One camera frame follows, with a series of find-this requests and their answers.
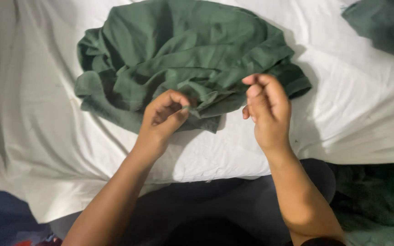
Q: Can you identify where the person's right hand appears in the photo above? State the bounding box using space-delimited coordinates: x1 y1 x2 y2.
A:
241 73 292 153

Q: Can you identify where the green garment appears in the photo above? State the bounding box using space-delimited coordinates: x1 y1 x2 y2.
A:
74 0 312 134

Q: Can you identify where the green cloth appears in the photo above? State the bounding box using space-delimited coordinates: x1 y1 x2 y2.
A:
330 162 394 246
341 0 394 63

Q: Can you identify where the white bed sheet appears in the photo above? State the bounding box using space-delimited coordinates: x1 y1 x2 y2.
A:
0 0 394 225

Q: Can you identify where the blue patterned cloth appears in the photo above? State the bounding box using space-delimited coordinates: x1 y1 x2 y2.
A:
0 187 63 246

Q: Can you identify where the person's left hand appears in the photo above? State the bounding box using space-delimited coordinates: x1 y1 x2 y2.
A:
136 90 191 156

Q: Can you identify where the person's dark clothing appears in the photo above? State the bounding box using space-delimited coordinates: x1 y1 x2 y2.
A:
49 158 347 246

